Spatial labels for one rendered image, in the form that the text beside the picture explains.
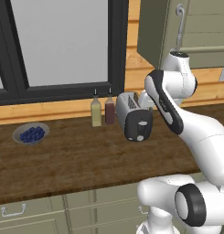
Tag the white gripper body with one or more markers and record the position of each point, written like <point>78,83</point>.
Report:
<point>146,99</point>

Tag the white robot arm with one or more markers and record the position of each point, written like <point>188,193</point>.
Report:
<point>204,137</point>

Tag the silver and black toaster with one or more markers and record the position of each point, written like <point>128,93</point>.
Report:
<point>132,122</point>

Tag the dark red sauce bottle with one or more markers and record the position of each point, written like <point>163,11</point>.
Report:
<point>109,113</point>

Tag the yellow oil bottle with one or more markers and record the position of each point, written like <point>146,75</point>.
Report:
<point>96,114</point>

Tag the black framed window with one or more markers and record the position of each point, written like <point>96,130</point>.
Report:
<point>119,45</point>

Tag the olive drawer front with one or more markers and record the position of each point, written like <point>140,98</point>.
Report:
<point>40,207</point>
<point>101,196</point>
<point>104,218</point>

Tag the blueberries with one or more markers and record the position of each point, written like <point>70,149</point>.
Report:
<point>32,134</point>

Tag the grey bowl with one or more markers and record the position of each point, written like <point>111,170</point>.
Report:
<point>17,134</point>

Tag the olive wall cupboard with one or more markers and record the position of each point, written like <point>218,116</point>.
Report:
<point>153,27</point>

